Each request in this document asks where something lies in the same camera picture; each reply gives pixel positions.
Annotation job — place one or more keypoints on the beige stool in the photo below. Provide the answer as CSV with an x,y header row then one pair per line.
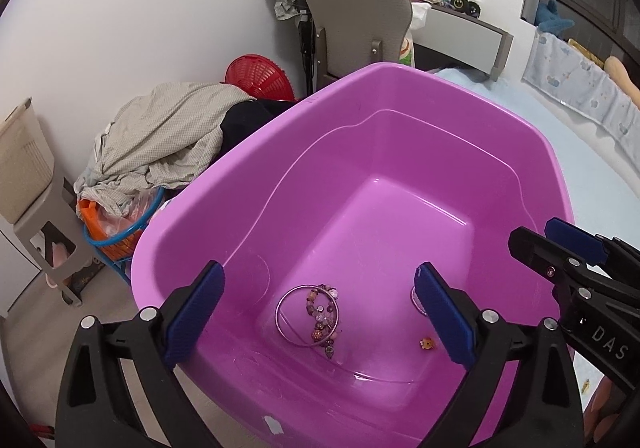
x,y
39,203

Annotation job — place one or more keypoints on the orange blue laundry basket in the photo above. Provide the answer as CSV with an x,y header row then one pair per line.
x,y
114,238

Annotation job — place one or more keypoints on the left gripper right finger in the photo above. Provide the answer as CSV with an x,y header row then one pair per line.
x,y
543,407

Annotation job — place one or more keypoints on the red plastic basket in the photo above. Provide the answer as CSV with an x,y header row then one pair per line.
x,y
259,77

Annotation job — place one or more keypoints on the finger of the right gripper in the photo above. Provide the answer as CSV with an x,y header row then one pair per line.
x,y
611,255
550,261

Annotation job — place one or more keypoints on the blue plush toy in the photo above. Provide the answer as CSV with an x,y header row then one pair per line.
x,y
548,20

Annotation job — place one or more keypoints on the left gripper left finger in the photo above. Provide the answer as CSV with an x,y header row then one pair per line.
x,y
95,408

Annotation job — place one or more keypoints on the grey chair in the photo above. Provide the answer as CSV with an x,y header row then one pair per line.
x,y
352,34

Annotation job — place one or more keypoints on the purple plastic tub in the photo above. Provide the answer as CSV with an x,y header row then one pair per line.
x,y
319,219

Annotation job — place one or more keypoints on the grey clothes pile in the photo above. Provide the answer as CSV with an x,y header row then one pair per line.
x,y
165,138

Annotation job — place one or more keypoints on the grey white desk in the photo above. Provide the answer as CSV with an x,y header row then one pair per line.
x,y
449,38

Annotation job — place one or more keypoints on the person's right hand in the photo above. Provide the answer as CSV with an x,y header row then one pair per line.
x,y
602,413

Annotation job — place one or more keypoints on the tan teddy bear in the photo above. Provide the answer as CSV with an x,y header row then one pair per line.
x,y
618,73

